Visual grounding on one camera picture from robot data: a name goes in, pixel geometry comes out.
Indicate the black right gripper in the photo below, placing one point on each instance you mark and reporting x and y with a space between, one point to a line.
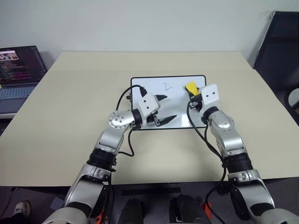
195 103

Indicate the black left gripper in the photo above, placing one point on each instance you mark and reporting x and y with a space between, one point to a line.
154 119

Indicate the yellow whiteboard eraser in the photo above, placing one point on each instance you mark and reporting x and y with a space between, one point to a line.
192 87

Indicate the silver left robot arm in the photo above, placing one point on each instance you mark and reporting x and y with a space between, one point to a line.
116 137

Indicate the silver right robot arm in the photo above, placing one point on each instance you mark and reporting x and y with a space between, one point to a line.
227 137

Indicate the black-framed whiteboard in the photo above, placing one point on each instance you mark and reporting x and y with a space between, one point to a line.
177 102

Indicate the small black whiteboard knob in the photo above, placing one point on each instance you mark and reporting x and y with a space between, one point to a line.
128 96

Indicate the black tape strip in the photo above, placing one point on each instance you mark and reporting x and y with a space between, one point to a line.
151 191

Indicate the black panel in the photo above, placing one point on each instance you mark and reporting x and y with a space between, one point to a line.
278 46

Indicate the dark rounded shape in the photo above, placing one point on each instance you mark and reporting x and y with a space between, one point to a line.
131 211
187 208

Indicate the open grey laptop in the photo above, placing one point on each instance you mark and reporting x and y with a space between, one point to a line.
18 70

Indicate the white shoe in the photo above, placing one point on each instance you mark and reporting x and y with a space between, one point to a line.
23 207

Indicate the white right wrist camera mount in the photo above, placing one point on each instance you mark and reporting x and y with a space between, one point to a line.
210 94

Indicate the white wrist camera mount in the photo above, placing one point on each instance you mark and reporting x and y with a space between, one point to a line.
210 94
147 105

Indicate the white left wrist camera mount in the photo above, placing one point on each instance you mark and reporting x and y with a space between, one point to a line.
147 105

